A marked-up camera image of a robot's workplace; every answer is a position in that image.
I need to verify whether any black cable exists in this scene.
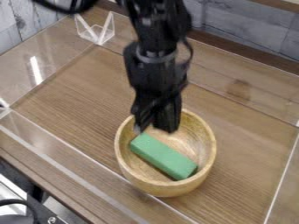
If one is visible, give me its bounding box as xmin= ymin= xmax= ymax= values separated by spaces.
xmin=0 ymin=199 xmax=39 ymax=224

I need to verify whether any clear acrylic enclosure wall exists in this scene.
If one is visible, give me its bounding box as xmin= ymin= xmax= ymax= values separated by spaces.
xmin=0 ymin=10 xmax=299 ymax=224

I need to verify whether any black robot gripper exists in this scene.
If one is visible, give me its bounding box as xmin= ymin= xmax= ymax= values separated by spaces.
xmin=124 ymin=42 xmax=192 ymax=134

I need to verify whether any wooden oval bowl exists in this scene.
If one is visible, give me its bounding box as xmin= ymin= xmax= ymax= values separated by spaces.
xmin=115 ymin=109 xmax=218 ymax=198

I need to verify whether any green rectangular block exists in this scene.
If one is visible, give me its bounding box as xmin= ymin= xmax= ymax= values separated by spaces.
xmin=130 ymin=133 xmax=199 ymax=180

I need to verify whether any clear acrylic corner bracket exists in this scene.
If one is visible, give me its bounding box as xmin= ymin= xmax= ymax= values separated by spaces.
xmin=75 ymin=12 xmax=115 ymax=46

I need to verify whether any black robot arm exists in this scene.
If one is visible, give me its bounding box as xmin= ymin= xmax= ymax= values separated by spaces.
xmin=115 ymin=0 xmax=192 ymax=133

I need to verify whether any black metal bracket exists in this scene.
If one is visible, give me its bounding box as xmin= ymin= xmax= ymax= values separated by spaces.
xmin=24 ymin=195 xmax=71 ymax=224

